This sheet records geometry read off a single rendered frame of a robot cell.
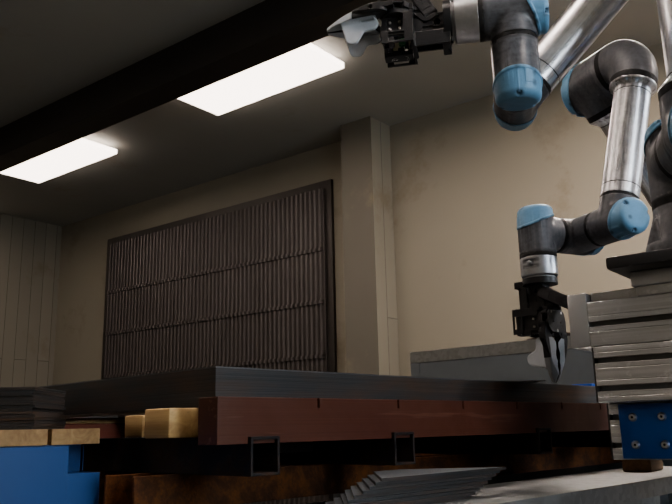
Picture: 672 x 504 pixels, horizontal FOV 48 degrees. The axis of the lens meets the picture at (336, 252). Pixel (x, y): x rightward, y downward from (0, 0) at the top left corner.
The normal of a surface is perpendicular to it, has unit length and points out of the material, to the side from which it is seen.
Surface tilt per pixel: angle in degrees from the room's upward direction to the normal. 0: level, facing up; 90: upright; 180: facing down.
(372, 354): 90
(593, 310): 90
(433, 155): 90
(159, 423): 90
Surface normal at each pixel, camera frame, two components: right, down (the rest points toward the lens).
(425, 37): -0.21, -0.35
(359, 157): -0.61, -0.17
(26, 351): 0.79, -0.15
